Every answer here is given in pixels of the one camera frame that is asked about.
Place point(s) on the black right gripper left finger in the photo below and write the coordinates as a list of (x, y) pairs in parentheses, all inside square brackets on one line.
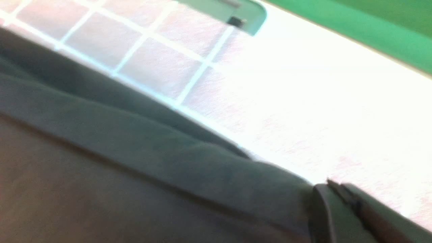
[(332, 221)]

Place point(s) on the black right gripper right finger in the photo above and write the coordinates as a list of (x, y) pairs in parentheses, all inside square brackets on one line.
[(385, 224)]

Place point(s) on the dark gray long-sleeved shirt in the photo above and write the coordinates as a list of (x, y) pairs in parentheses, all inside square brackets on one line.
[(86, 159)]

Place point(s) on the pink grid-patterned tablecloth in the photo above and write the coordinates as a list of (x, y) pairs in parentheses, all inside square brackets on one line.
[(295, 94)]

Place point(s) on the green plastic tray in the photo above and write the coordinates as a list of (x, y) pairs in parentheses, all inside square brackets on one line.
[(246, 15)]

